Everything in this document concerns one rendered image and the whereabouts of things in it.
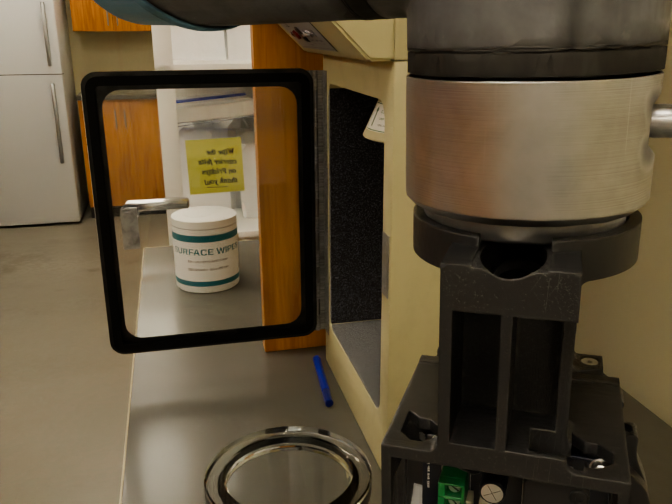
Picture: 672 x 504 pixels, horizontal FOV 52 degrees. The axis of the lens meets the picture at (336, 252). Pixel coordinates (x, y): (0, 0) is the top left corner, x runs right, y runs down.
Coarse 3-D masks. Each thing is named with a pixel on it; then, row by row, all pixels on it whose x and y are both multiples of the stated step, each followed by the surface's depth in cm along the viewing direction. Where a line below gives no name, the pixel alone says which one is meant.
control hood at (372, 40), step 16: (288, 32) 91; (320, 32) 72; (336, 32) 66; (352, 32) 64; (368, 32) 64; (384, 32) 64; (304, 48) 92; (336, 48) 73; (352, 48) 66; (368, 48) 64; (384, 48) 65
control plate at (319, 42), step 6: (282, 24) 88; (288, 24) 84; (294, 24) 81; (300, 24) 77; (306, 24) 74; (288, 30) 89; (294, 30) 85; (300, 30) 81; (312, 30) 74; (300, 36) 85; (306, 36) 81; (318, 36) 75; (300, 42) 89; (306, 42) 85; (312, 42) 81; (318, 42) 78; (324, 42) 75; (312, 48) 85; (318, 48) 82; (324, 48) 78; (330, 48) 75
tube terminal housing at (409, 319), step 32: (352, 64) 80; (384, 64) 69; (384, 96) 69; (384, 160) 71; (384, 192) 72; (384, 224) 73; (416, 256) 72; (416, 288) 73; (384, 320) 75; (416, 320) 74; (384, 352) 76; (416, 352) 76; (352, 384) 93; (384, 384) 77; (384, 416) 78
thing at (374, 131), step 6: (378, 102) 81; (378, 108) 80; (372, 114) 82; (378, 114) 80; (372, 120) 81; (378, 120) 80; (384, 120) 79; (366, 126) 83; (372, 126) 80; (378, 126) 79; (384, 126) 78; (366, 132) 82; (372, 132) 80; (378, 132) 79; (372, 138) 80; (378, 138) 79
